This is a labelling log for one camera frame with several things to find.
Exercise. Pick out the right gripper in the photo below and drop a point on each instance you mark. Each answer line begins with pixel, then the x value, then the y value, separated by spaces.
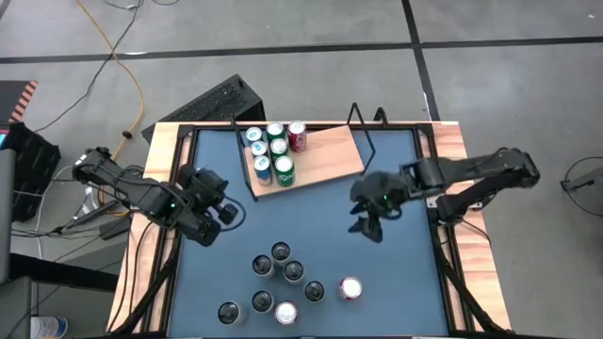
pixel 379 193

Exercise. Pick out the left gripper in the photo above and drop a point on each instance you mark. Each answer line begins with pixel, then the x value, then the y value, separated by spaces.
pixel 205 184

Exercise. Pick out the blue silver energy drink can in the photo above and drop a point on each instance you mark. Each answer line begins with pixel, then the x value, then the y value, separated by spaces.
pixel 253 134
pixel 262 168
pixel 257 149

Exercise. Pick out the red Coca-Cola can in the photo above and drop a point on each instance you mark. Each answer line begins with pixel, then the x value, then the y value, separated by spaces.
pixel 286 312
pixel 350 288
pixel 297 135

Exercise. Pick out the green Sprite soda can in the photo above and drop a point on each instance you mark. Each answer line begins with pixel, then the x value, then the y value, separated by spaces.
pixel 275 131
pixel 278 147
pixel 284 169

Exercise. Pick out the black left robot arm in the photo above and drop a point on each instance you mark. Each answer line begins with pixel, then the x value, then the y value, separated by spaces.
pixel 141 193

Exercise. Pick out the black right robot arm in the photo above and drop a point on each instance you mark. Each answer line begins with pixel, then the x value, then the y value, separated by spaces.
pixel 471 169

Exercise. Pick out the blue table mat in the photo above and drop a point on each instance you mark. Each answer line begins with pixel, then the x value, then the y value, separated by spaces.
pixel 330 221

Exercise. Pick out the white Celsius energy drink can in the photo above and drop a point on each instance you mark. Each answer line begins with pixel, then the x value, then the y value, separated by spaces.
pixel 263 265
pixel 281 252
pixel 229 311
pixel 263 301

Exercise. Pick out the white Celsius Tropical Vibe can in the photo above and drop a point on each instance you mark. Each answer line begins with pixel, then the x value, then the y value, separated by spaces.
pixel 294 271

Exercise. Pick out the white Celsius Arctic Vibe can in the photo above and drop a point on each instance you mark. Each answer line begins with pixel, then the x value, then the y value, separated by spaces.
pixel 314 291

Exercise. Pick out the black perforated computer case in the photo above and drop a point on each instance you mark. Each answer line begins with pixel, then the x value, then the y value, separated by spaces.
pixel 212 101

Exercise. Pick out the black power strip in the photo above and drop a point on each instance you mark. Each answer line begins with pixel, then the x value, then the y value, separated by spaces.
pixel 113 230

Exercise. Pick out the black floor beam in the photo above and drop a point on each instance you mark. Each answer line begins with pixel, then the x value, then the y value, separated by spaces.
pixel 61 273

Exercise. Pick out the black storage case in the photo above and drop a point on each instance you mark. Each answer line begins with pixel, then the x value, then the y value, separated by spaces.
pixel 28 160

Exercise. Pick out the white blue container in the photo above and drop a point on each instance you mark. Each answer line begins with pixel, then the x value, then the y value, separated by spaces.
pixel 49 328

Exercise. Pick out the wooden shelf black metal frame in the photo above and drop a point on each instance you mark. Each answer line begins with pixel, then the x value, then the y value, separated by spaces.
pixel 330 160

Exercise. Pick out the black aluminium table frame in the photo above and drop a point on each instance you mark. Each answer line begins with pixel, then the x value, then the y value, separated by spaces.
pixel 445 282

